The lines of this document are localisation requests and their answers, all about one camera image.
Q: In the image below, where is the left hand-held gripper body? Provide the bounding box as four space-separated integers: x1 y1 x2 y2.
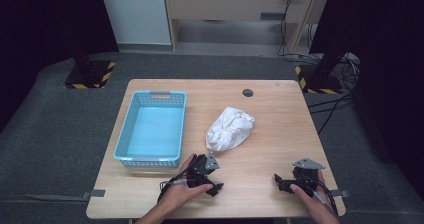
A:
185 151 221 189

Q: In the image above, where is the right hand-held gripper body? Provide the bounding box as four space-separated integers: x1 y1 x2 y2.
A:
282 157 327 194

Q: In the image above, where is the white cloth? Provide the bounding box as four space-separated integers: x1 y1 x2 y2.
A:
205 106 256 153

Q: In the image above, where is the light blue plastic basket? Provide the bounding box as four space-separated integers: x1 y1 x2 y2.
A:
112 89 188 169

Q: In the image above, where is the person's right hand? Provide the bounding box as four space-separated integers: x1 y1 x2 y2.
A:
289 169 338 219

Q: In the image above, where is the person's left hand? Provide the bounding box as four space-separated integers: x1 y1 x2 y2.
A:
156 152 214 213

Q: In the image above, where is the black hazard-striped stand base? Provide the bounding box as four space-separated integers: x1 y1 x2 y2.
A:
63 59 117 90
294 63 344 95

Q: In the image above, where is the black curtain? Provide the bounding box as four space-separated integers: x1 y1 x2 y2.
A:
0 0 120 129
309 0 424 200

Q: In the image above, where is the white panel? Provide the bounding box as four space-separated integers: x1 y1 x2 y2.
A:
98 0 172 46

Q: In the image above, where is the right hand-held gripper black cable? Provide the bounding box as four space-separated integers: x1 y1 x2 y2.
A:
308 173 340 217

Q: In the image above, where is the hand-held gripper black cable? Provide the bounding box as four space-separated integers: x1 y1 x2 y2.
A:
156 155 198 203
308 173 340 217

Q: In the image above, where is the left hand-held gripper black cable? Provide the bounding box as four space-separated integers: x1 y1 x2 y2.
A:
156 155 198 203

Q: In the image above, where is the grey table edge bracket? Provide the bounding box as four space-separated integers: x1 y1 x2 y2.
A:
81 189 107 202
329 189 351 199

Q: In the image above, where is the black stand post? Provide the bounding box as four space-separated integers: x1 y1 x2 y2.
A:
71 33 94 74
311 48 348 82

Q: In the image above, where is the black floor cable bundle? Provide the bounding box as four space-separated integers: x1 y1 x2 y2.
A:
293 23 363 136

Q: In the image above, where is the black power cable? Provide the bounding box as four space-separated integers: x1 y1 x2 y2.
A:
277 0 301 59

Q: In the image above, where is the grey floor strap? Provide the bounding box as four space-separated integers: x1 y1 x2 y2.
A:
0 193 88 202

